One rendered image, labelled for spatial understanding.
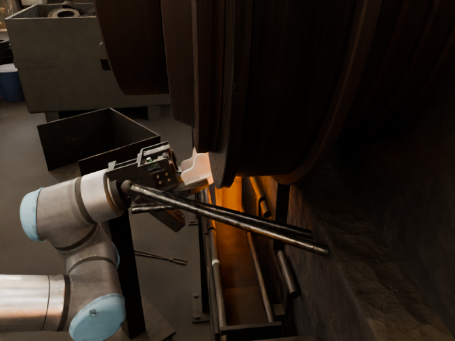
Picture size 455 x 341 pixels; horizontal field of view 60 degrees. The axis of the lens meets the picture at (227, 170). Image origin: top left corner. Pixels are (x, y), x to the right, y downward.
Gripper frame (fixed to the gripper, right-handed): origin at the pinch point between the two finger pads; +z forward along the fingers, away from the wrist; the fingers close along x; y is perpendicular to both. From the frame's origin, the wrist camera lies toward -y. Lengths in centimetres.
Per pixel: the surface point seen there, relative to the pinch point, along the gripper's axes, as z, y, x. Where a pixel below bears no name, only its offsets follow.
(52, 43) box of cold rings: -92, 9, 214
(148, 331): -42, -66, 29
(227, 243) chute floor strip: -3.6, -10.2, -7.7
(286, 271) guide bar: 4.3, -1.4, -26.9
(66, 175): -42, -6, 32
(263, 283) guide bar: 0.9, -6.6, -22.6
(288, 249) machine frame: 5.4, -1.3, -23.3
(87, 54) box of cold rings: -75, -4, 216
